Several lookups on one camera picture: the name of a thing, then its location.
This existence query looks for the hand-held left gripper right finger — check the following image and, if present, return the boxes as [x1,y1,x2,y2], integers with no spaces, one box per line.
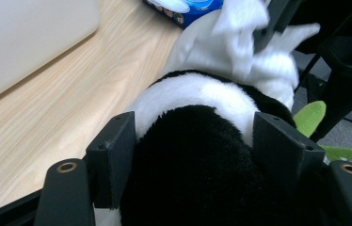
[251,110,327,197]

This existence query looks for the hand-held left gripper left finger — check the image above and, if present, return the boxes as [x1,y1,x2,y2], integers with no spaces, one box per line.
[85,110,138,210]

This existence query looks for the white wet wipe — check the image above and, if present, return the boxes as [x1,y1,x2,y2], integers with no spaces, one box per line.
[164,0,322,111]

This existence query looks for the blue wet wipes pack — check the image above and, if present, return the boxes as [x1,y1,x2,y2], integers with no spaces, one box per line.
[141,0,226,30]

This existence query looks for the panda plush toy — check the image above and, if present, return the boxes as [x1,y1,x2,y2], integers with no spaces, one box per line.
[93,69,352,226]

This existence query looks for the black chair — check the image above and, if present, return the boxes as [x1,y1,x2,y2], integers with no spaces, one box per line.
[293,31,352,143]

